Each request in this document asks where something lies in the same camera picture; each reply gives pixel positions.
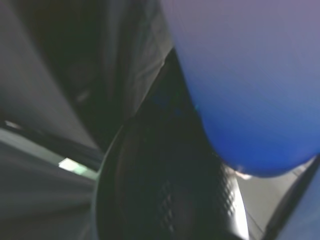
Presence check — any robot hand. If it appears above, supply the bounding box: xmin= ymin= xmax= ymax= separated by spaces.
xmin=91 ymin=47 xmax=251 ymax=240

